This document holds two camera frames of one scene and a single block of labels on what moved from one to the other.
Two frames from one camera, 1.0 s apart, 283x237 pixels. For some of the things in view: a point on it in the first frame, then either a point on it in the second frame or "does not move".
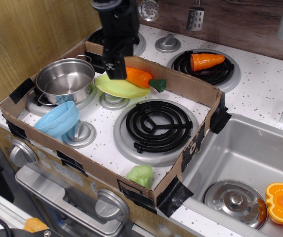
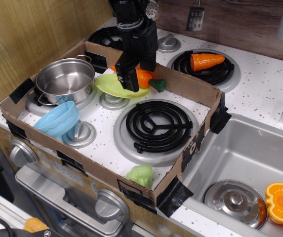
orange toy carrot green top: (141, 79) does not move
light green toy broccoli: (141, 174) does not move
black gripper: (119, 24) → (140, 40)
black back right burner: (212, 75) does not move
